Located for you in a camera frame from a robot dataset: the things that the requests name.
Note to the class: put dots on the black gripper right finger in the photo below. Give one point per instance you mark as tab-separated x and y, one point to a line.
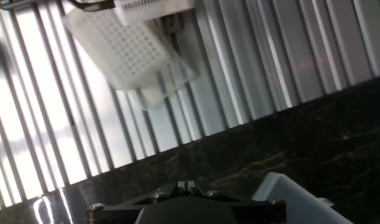
258	213

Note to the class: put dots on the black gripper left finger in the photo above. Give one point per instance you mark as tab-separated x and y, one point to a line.
121	213

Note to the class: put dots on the green pipette tip holder box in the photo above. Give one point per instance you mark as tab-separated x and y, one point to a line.
304	202

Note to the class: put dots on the white tip rack tilted box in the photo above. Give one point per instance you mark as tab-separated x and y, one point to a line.
127	53

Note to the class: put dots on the black marble pattern mat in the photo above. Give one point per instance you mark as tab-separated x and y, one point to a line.
332	140

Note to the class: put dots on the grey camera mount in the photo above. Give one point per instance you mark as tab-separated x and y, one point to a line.
172	25

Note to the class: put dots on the silver camera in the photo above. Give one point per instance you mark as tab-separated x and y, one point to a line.
152	7

